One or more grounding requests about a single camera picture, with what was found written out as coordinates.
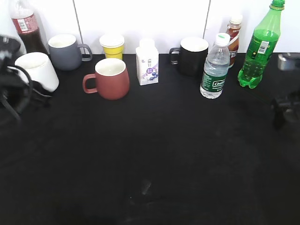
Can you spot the white milk carton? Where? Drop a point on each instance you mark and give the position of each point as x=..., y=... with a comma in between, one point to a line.
x=147, y=60

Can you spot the green soda bottle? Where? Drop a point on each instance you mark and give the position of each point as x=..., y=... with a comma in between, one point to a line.
x=263, y=42

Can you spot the grey ceramic mug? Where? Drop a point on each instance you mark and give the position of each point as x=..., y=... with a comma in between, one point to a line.
x=65, y=52

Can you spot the brown tea drink bottle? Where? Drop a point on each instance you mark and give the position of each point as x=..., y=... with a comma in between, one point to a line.
x=233, y=29

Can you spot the black ceramic mug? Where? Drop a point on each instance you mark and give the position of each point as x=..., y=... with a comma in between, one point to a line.
x=190, y=56

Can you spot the cola bottle red label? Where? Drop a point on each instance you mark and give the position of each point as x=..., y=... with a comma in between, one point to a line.
x=23, y=17

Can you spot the yellow paper cup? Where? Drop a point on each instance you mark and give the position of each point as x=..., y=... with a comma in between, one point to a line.
x=113, y=45

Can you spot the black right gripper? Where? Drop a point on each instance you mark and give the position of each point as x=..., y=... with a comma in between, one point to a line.
x=287, y=108

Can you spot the white ceramic mug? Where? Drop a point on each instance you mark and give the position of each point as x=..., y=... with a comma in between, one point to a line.
x=40, y=69

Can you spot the clear water bottle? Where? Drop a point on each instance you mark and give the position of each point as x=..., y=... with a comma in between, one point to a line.
x=216, y=67

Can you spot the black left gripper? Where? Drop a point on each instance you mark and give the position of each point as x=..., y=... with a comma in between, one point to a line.
x=17, y=89

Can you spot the red ceramic mug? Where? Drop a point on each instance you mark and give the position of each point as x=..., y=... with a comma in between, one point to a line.
x=111, y=79

